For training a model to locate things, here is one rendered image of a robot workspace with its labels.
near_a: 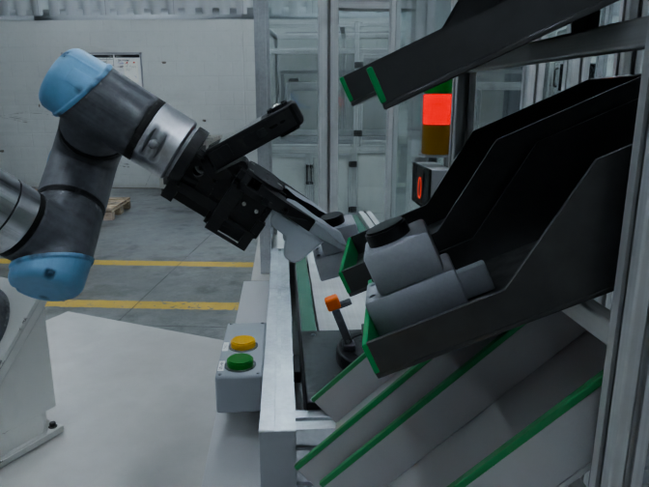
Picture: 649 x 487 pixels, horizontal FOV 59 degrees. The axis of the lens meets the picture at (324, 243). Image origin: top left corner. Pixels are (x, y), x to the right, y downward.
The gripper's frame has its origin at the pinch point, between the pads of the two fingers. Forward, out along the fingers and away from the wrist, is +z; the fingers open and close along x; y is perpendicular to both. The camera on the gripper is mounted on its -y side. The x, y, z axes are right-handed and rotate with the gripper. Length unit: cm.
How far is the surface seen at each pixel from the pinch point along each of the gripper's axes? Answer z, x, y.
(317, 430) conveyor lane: 10.8, 5.9, 21.3
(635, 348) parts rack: 5.7, 40.7, -11.2
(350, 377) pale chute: 8.4, 9.3, 11.6
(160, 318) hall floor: 11, -275, 163
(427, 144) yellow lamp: 11.8, -30.4, -14.8
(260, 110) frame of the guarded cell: -12, -95, 2
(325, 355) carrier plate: 13.1, -12.9, 20.0
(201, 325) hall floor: 32, -261, 147
